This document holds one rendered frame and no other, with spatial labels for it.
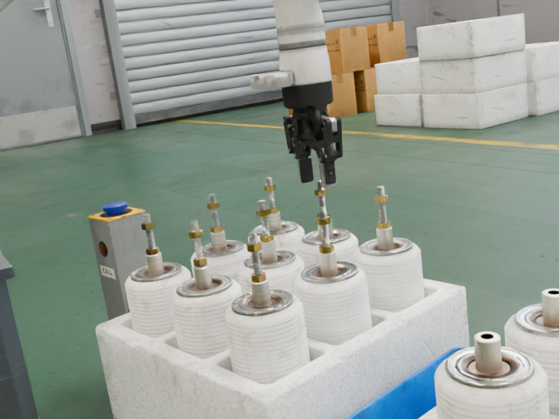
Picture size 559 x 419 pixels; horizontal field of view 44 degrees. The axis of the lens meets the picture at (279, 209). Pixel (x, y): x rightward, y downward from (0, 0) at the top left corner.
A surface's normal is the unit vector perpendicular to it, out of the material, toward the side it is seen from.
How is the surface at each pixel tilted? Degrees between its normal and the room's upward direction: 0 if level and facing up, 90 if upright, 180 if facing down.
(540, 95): 90
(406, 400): 88
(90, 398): 0
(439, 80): 90
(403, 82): 90
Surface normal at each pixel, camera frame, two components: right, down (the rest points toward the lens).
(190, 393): -0.73, 0.25
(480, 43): 0.52, 0.14
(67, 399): -0.13, -0.96
